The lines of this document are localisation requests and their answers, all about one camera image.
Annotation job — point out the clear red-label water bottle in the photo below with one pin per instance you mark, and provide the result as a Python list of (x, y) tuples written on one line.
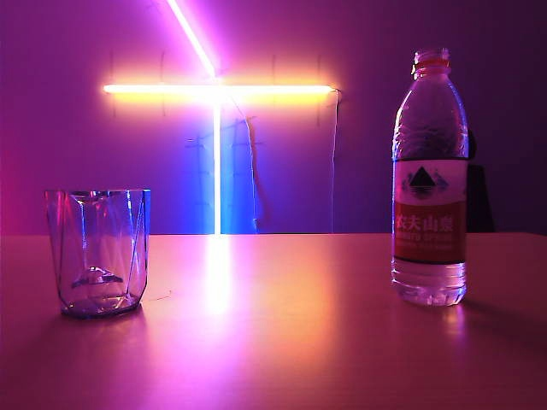
[(429, 222)]

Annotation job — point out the clear faceted glass mug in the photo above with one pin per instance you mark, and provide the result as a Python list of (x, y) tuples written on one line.
[(98, 256)]

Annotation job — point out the black office chair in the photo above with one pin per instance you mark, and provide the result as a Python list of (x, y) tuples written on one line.
[(478, 200)]

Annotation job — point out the vertical wall light tube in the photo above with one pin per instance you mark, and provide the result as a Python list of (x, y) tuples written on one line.
[(217, 171)]

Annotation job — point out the horizontal wall light tube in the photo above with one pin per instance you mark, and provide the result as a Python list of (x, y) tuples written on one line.
[(171, 89)]

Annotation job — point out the diagonal wall light tube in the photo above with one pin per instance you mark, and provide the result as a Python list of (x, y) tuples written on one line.
[(192, 36)]

